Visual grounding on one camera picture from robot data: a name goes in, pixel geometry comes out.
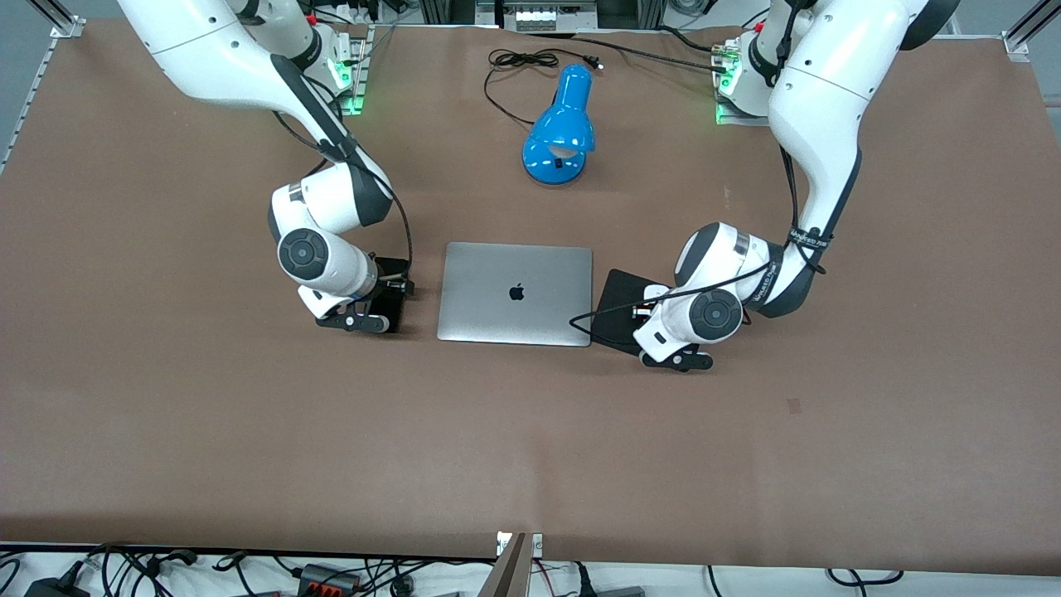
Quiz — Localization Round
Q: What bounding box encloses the black smartphone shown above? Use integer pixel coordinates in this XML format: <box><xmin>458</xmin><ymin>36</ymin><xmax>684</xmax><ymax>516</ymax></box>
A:
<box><xmin>377</xmin><ymin>257</ymin><xmax>414</xmax><ymax>333</ymax></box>

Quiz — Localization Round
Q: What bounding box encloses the black mouse pad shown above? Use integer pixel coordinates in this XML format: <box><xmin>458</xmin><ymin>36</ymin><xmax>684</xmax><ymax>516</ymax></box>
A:
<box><xmin>591</xmin><ymin>268</ymin><xmax>664</xmax><ymax>359</ymax></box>

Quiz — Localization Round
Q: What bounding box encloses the silver closed laptop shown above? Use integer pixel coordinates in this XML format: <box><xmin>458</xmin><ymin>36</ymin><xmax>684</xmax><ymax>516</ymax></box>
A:
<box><xmin>437</xmin><ymin>241</ymin><xmax>594</xmax><ymax>347</ymax></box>

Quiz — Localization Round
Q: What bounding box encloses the blue desk lamp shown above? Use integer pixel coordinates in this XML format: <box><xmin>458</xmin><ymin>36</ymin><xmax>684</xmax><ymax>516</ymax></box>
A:
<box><xmin>521</xmin><ymin>64</ymin><xmax>597</xmax><ymax>187</ymax></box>

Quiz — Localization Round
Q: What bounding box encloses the grey box with orange terminals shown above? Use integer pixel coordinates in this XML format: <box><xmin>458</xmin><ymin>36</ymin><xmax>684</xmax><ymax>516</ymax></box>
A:
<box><xmin>297</xmin><ymin>563</ymin><xmax>363</xmax><ymax>597</ymax></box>

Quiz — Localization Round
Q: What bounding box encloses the black aluminium extrusion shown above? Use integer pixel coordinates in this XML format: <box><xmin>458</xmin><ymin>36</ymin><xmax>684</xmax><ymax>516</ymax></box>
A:
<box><xmin>419</xmin><ymin>0</ymin><xmax>477</xmax><ymax>26</ymax></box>
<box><xmin>597</xmin><ymin>0</ymin><xmax>664</xmax><ymax>30</ymax></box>

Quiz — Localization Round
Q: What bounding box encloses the white power strip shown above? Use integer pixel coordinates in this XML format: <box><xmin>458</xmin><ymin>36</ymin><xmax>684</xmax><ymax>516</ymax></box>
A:
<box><xmin>501</xmin><ymin>2</ymin><xmax>579</xmax><ymax>33</ymax></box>

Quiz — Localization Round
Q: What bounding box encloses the black power adapter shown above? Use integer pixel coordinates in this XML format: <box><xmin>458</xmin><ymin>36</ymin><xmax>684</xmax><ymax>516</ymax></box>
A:
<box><xmin>23</xmin><ymin>575</ymin><xmax>90</xmax><ymax>597</ymax></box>

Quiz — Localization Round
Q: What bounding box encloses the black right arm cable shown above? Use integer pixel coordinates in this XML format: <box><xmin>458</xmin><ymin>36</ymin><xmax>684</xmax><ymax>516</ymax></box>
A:
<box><xmin>272</xmin><ymin>50</ymin><xmax>415</xmax><ymax>297</ymax></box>

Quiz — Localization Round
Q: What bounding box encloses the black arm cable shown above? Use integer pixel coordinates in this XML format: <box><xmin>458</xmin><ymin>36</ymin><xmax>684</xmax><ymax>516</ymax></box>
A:
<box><xmin>568</xmin><ymin>0</ymin><xmax>830</xmax><ymax>342</ymax></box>
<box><xmin>272</xmin><ymin>50</ymin><xmax>415</xmax><ymax>297</ymax></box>

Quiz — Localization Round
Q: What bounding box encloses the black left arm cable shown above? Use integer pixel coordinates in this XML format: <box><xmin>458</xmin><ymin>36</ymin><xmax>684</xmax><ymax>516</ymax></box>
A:
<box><xmin>568</xmin><ymin>0</ymin><xmax>830</xmax><ymax>342</ymax></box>

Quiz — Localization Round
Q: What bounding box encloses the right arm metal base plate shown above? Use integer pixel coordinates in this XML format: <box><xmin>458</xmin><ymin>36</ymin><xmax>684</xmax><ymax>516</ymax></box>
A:
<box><xmin>327</xmin><ymin>25</ymin><xmax>371</xmax><ymax>116</ymax></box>

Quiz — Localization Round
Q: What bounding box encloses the brown wooden post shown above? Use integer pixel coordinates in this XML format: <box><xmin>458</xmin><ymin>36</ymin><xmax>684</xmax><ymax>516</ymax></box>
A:
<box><xmin>478</xmin><ymin>532</ymin><xmax>531</xmax><ymax>597</ymax></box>

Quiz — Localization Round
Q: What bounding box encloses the black braided base cable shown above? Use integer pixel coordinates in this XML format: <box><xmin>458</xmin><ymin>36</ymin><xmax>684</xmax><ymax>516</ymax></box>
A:
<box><xmin>530</xmin><ymin>32</ymin><xmax>730</xmax><ymax>74</ymax></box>

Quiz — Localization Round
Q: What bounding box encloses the black lamp power cable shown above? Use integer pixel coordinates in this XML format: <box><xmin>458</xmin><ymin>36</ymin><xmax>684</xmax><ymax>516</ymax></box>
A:
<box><xmin>484</xmin><ymin>47</ymin><xmax>604</xmax><ymax>128</ymax></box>

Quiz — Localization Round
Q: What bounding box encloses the power strip with red switch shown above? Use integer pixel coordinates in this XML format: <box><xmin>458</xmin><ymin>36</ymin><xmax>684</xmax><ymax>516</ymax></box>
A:
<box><xmin>307</xmin><ymin>0</ymin><xmax>390</xmax><ymax>27</ymax></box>

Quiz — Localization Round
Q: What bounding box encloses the aluminium table edge rail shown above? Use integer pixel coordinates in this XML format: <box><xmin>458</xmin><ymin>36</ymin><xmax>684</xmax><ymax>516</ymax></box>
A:
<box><xmin>1001</xmin><ymin>0</ymin><xmax>1061</xmax><ymax>63</ymax></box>
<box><xmin>0</xmin><ymin>15</ymin><xmax>85</xmax><ymax>175</ymax></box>

